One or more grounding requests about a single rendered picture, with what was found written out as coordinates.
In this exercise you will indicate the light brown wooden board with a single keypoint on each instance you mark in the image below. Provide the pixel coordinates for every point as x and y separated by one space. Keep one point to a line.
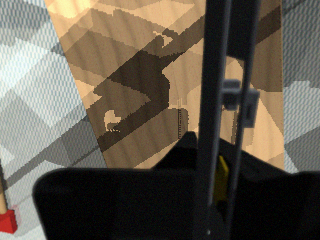
137 65

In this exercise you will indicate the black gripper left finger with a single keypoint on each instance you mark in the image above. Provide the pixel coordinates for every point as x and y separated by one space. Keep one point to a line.
155 203

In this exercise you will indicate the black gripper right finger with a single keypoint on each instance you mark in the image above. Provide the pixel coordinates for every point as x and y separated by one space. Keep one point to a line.
270 203

